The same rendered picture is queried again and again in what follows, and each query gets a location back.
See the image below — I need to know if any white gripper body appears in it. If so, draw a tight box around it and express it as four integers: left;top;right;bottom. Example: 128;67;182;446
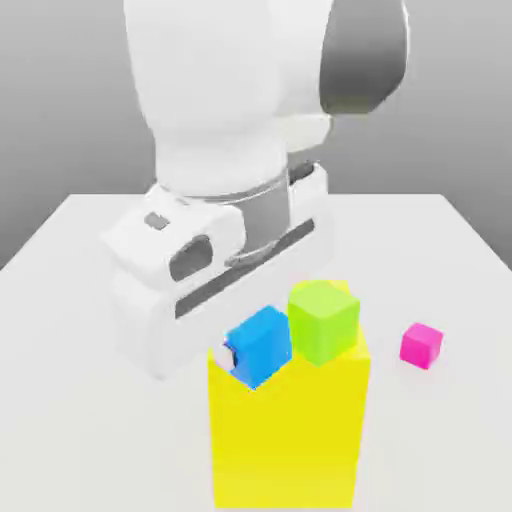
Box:
110;162;334;382

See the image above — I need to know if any small blue cube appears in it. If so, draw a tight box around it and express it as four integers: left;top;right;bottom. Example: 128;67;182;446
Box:
225;305;294;392

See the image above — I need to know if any small green cube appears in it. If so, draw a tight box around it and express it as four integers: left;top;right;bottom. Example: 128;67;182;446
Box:
287;279;361;368

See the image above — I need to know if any small magenta cube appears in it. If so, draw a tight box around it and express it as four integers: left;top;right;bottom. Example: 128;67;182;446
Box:
399;322;445;370

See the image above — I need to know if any large yellow box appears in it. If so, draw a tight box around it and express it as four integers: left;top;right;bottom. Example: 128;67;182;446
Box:
206;279;373;510

